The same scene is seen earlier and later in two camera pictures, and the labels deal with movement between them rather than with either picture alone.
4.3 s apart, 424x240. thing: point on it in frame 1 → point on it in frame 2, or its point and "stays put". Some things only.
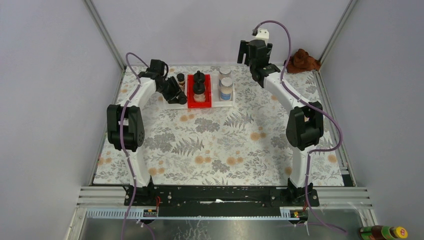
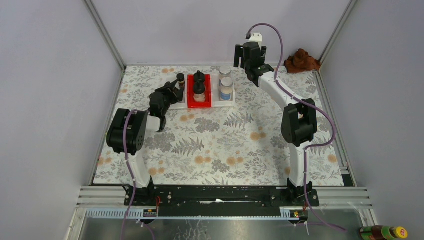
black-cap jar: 199,77 stays put
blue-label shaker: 226,88 stays put
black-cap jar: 199,94 stays put
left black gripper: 174,91 → 166,90
